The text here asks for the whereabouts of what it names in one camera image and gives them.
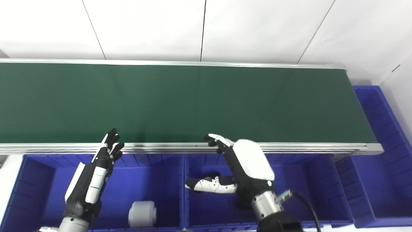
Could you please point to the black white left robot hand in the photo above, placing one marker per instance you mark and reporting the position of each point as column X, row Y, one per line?
column 87, row 187

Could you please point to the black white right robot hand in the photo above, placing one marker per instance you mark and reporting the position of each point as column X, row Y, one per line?
column 251, row 167

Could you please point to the black tapered part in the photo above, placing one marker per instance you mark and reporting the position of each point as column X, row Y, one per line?
column 209, row 175

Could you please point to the blue plastic bin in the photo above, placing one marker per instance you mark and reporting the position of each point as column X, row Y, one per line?
column 305, row 193
column 376, row 161
column 145, row 180

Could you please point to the white cylinder part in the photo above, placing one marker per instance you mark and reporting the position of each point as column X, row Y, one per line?
column 141, row 214

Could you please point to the green conveyor belt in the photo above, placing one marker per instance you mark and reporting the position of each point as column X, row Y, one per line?
column 161, row 148
column 193, row 103

